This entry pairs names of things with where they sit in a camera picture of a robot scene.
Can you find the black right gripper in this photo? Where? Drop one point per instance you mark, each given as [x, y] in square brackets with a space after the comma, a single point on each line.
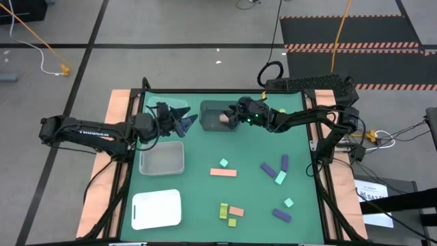
[254, 112]

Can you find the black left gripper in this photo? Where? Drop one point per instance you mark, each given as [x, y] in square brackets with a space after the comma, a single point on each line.
[165, 119]

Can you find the small pink-orange block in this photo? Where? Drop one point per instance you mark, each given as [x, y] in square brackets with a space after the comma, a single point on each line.
[223, 118]

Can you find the small teal cube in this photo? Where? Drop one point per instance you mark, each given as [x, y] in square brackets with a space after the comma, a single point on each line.
[223, 162]
[289, 202]

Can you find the long orange block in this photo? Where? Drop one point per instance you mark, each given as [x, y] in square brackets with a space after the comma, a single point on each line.
[223, 172]

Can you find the purple block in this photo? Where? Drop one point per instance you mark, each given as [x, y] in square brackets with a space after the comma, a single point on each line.
[282, 215]
[268, 170]
[285, 163]

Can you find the teal rectangular block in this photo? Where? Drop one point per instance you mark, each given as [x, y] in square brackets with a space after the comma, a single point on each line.
[280, 177]

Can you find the yellow rectangular block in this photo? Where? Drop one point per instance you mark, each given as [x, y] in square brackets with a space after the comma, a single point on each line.
[223, 210]

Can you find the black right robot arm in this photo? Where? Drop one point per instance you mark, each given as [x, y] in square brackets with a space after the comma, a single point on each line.
[307, 116]

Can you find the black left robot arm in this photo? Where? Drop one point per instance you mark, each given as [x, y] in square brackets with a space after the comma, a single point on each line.
[85, 131]

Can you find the dark translucent plastic bin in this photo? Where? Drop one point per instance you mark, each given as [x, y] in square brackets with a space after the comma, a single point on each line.
[210, 116]

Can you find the green table mat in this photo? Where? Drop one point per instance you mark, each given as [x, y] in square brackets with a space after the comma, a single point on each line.
[239, 150]

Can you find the clear plastic bin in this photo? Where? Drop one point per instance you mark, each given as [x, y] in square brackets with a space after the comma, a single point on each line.
[153, 102]

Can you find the pale grey plastic bin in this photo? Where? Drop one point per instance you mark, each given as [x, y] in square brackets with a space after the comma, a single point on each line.
[160, 159]

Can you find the black perforated box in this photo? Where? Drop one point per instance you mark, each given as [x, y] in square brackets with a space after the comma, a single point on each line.
[307, 83]

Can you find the short orange block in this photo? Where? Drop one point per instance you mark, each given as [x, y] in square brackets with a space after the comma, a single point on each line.
[236, 211]

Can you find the white plastic tray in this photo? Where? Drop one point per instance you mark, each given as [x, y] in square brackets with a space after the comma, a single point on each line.
[155, 210]

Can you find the small yellow square block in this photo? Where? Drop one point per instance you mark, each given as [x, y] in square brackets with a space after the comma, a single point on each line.
[232, 222]

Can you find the yellow plug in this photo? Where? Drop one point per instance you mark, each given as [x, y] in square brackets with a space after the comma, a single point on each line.
[370, 136]
[65, 70]

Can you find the black hazard-striped floor mat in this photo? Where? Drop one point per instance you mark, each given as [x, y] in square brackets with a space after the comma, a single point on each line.
[358, 30]

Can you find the white paper sign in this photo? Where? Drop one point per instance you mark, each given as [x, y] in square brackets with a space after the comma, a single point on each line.
[370, 188]

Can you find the grey flat object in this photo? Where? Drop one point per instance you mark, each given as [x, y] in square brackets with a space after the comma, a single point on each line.
[8, 77]

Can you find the black metal beam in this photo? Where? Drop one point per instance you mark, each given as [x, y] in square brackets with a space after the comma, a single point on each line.
[409, 200]

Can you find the black cabinet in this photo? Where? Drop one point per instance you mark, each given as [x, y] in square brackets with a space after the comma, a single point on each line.
[20, 12]

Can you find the black aluminium table frame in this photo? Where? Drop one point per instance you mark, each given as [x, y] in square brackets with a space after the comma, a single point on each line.
[205, 91]

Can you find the silver corner bracket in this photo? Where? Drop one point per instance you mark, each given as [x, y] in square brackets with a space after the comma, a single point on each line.
[312, 146]

